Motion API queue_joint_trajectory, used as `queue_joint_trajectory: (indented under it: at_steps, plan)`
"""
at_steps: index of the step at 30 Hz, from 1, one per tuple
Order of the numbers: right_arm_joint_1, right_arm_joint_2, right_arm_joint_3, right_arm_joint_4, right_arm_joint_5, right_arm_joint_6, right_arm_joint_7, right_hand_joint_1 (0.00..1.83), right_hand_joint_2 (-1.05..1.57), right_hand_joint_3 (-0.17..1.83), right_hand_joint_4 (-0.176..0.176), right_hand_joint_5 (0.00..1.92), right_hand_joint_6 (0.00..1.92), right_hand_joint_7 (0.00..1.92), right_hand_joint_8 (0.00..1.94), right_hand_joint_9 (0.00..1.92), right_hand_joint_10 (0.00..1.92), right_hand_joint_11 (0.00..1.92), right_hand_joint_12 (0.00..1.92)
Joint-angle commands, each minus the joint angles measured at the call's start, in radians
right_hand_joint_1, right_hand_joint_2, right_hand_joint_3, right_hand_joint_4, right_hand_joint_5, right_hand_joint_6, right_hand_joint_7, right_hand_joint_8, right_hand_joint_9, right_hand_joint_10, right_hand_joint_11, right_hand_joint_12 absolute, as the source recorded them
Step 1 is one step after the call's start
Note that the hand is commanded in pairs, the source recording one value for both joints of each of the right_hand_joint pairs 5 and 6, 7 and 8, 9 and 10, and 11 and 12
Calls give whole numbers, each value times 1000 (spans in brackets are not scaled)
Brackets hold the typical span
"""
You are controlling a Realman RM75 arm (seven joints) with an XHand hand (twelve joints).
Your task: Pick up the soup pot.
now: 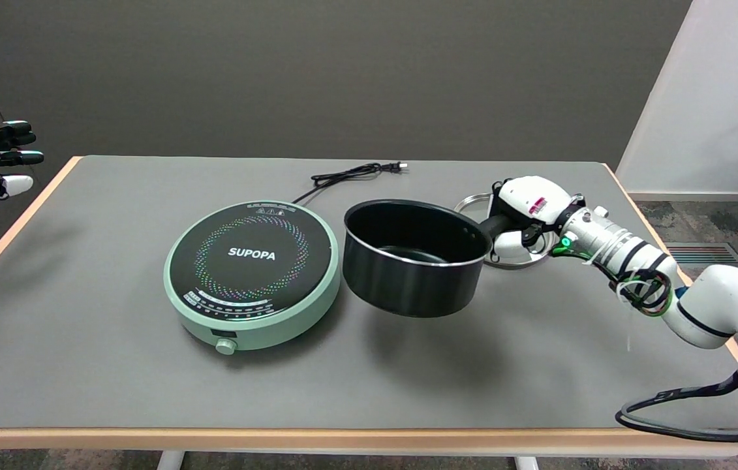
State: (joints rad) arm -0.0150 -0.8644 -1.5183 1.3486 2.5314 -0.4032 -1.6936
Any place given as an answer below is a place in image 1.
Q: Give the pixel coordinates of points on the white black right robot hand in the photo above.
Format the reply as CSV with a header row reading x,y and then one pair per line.
x,y
532,196

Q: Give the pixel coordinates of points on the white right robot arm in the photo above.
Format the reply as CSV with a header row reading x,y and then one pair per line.
x,y
721,300

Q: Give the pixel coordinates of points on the glass lid with black knob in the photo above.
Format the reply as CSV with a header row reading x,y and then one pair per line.
x,y
506,263

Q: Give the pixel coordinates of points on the grey table mat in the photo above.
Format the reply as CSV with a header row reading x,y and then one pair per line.
x,y
81,326

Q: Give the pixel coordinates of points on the striped floor vent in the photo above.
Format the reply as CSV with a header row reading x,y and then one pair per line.
x,y
701,254

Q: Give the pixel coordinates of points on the white table leg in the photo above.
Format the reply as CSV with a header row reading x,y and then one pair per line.
x,y
526,463
171,461

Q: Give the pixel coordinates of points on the green round induction cooker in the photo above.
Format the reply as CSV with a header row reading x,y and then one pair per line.
x,y
251,254

